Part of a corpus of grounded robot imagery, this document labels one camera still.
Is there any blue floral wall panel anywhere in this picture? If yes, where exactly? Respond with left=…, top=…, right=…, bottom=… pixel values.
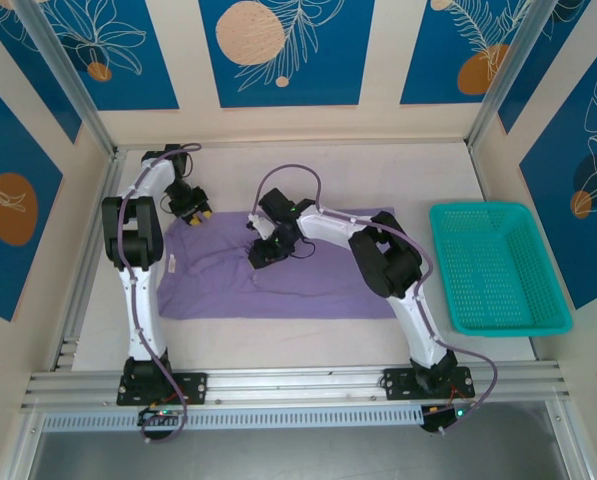
left=519, top=47, right=597, bottom=310
left=27, top=0, right=180, bottom=112
left=400, top=0, right=534, bottom=106
left=497, top=0, right=597, bottom=135
left=0, top=0, right=83, bottom=145
left=0, top=69, right=65, bottom=323
left=199, top=0, right=377, bottom=109

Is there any aluminium mounting rail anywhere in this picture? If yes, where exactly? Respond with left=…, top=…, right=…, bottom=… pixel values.
left=25, top=360, right=565, bottom=409

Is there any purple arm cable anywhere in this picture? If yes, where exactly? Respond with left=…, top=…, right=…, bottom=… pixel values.
left=117, top=142, right=203, bottom=445
left=253, top=164, right=497, bottom=436

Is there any purple t-shirt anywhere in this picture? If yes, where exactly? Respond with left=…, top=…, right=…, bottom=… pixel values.
left=156, top=206, right=398, bottom=321

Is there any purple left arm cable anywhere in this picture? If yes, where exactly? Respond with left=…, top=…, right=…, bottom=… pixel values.
left=117, top=142, right=203, bottom=445

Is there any aluminium frame post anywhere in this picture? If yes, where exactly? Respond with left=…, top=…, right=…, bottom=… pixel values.
left=12, top=0, right=118, bottom=157
left=467, top=0, right=554, bottom=151
left=0, top=407, right=47, bottom=480
left=545, top=399, right=597, bottom=480

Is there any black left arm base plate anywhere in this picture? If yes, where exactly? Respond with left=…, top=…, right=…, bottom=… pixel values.
left=116, top=371, right=209, bottom=406

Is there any grey slotted cable duct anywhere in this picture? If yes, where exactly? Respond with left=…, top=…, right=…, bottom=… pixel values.
left=41, top=403, right=425, bottom=432

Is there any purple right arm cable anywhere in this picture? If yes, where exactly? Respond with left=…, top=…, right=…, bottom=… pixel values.
left=253, top=164, right=497, bottom=436

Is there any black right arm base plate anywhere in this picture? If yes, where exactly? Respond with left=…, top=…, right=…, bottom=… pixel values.
left=382, top=366, right=477, bottom=402

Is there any teal plastic basket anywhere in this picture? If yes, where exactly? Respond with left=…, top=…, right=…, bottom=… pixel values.
left=428, top=201, right=574, bottom=338

